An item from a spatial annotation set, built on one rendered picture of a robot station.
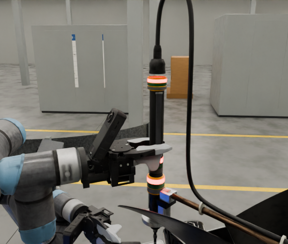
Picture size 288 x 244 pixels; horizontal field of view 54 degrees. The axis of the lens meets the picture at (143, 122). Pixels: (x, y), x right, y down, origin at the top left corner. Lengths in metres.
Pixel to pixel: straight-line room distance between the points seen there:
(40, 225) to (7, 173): 0.13
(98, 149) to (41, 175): 0.12
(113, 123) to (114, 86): 6.10
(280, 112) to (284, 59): 1.17
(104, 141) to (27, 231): 0.24
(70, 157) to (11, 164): 0.11
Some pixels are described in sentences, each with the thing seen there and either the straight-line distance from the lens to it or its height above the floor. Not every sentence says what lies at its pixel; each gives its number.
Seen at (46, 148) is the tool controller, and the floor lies 1.25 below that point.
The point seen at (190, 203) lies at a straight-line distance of 0.66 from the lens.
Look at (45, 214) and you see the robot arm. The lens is 0.64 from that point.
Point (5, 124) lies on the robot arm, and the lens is 1.02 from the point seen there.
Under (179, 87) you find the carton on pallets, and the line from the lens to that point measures 8.69.
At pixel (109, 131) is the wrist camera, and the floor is 1.56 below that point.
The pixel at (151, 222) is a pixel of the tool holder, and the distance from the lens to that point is 0.74.
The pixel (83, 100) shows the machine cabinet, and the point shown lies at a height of 0.32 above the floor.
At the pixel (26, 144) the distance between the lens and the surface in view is 2.54.
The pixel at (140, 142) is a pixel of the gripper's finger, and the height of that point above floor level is 1.51.
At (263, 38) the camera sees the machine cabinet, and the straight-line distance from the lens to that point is 6.75.
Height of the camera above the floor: 1.74
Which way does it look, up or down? 16 degrees down
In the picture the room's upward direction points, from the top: straight up
